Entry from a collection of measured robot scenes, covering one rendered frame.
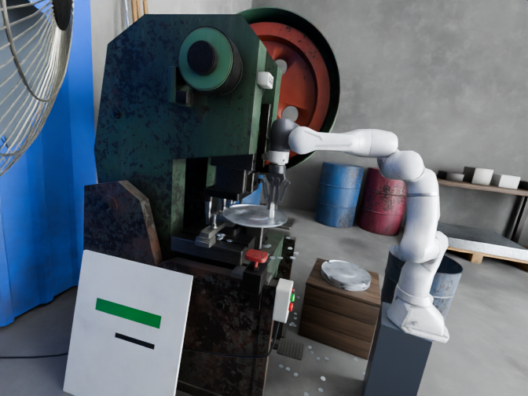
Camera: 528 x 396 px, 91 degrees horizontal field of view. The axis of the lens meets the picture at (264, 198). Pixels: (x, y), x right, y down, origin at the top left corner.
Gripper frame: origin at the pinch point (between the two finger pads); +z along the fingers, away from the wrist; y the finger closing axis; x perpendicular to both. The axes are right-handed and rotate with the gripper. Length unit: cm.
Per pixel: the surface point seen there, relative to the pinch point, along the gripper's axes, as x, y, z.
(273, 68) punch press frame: 10, -8, -60
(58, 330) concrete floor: -15, -106, 81
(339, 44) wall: 331, 11, -176
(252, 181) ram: -4.5, -8.8, -12.0
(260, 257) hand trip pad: -34.8, 4.4, 6.0
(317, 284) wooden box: 30, 25, 47
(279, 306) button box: -27.8, 11.4, 26.4
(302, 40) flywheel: 33, -1, -79
